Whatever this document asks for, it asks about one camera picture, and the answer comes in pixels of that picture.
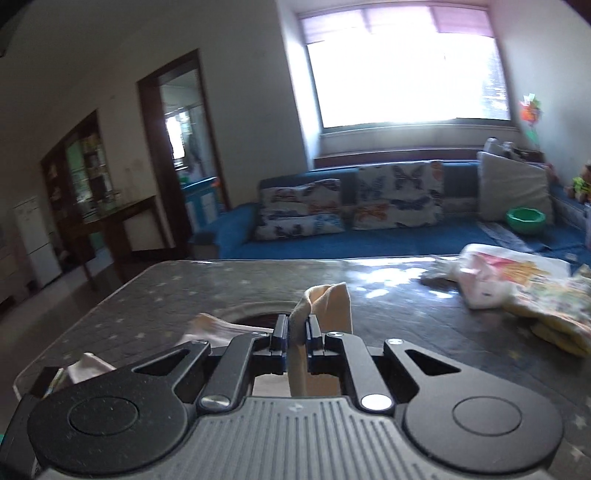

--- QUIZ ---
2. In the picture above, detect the round black cooktop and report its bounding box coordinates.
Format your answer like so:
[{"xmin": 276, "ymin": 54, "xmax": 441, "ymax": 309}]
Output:
[{"xmin": 233, "ymin": 302, "xmax": 296, "ymax": 334}]

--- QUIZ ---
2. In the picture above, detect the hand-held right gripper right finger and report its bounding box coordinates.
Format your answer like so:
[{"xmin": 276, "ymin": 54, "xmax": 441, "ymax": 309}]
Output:
[{"xmin": 305, "ymin": 315, "xmax": 467, "ymax": 412}]

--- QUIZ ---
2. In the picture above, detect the blue sofa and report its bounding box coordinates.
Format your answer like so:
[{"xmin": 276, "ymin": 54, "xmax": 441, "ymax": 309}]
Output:
[{"xmin": 194, "ymin": 161, "xmax": 591, "ymax": 261}]

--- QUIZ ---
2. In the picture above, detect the wooden display cabinet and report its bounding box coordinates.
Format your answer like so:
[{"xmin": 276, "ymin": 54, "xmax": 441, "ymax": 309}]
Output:
[{"xmin": 41, "ymin": 110, "xmax": 116, "ymax": 278}]

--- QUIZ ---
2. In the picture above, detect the grey quilted star table cover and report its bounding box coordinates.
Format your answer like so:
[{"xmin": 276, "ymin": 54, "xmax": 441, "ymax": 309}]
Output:
[{"xmin": 14, "ymin": 258, "xmax": 591, "ymax": 462}]

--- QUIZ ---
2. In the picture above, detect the wooden door frame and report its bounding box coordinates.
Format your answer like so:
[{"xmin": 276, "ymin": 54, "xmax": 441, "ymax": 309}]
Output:
[{"xmin": 136, "ymin": 48, "xmax": 232, "ymax": 252}]

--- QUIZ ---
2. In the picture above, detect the grey striped cloth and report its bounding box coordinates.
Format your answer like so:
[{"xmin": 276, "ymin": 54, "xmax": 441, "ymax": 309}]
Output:
[{"xmin": 478, "ymin": 222, "xmax": 555, "ymax": 253}]

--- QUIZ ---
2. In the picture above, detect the cream sweatshirt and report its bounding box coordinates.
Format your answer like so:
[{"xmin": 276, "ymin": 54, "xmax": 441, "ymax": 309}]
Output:
[{"xmin": 65, "ymin": 281, "xmax": 354, "ymax": 398}]

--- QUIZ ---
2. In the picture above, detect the dark wooden side table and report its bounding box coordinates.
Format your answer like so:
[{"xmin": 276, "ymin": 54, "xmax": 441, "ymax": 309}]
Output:
[{"xmin": 83, "ymin": 195, "xmax": 160, "ymax": 291}]

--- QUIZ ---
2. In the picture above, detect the grey cushion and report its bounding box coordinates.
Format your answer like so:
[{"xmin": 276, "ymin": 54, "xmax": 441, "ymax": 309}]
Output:
[{"xmin": 477, "ymin": 151, "xmax": 554, "ymax": 225}]

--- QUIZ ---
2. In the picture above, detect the white printed plastic bag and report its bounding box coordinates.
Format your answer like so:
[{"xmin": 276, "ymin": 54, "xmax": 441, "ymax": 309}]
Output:
[{"xmin": 459, "ymin": 244, "xmax": 573, "ymax": 310}]

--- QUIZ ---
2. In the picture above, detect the yellow-green folded blanket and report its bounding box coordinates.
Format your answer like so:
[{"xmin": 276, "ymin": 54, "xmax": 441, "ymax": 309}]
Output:
[{"xmin": 503, "ymin": 265, "xmax": 591, "ymax": 357}]

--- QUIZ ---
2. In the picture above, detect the blue play fence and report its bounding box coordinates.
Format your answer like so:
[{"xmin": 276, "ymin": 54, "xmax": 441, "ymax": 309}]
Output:
[{"xmin": 180, "ymin": 176, "xmax": 223, "ymax": 232}]

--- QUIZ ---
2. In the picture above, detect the colourful pinwheel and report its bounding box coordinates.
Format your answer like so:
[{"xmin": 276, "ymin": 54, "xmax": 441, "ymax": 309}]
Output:
[{"xmin": 518, "ymin": 93, "xmax": 542, "ymax": 151}]

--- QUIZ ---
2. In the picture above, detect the teddy bear toy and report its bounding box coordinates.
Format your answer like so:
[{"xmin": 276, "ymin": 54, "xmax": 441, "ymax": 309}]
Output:
[{"xmin": 566, "ymin": 164, "xmax": 591, "ymax": 204}]

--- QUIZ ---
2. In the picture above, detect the window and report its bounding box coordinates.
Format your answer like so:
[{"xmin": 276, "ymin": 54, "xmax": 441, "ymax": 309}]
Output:
[{"xmin": 302, "ymin": 7, "xmax": 514, "ymax": 131}]

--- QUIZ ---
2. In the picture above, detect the large butterfly print cushion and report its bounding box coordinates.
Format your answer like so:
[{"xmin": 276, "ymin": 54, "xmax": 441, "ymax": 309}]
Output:
[{"xmin": 353, "ymin": 161, "xmax": 445, "ymax": 230}]

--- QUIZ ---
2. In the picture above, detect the small butterfly print cushion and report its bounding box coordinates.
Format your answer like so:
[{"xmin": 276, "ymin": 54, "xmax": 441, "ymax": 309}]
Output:
[{"xmin": 254, "ymin": 179, "xmax": 346, "ymax": 241}]

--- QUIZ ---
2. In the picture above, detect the panda plush toy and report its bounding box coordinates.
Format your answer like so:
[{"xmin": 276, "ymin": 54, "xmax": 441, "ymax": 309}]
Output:
[{"xmin": 482, "ymin": 137, "xmax": 541, "ymax": 162}]

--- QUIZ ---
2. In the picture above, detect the white refrigerator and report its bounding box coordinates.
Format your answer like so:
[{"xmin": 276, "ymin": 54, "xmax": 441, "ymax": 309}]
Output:
[{"xmin": 11, "ymin": 196, "xmax": 62, "ymax": 289}]

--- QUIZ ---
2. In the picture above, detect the green bowl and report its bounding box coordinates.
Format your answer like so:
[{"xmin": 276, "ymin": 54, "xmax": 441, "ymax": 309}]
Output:
[{"xmin": 506, "ymin": 208, "xmax": 546, "ymax": 236}]

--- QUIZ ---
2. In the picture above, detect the crumpled clear plastic bag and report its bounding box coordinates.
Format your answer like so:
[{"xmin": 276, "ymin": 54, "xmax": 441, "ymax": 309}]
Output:
[{"xmin": 420, "ymin": 257, "xmax": 467, "ymax": 284}]

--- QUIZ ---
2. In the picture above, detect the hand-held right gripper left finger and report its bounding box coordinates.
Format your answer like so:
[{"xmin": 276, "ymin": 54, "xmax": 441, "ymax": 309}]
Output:
[{"xmin": 131, "ymin": 314, "xmax": 291, "ymax": 414}]

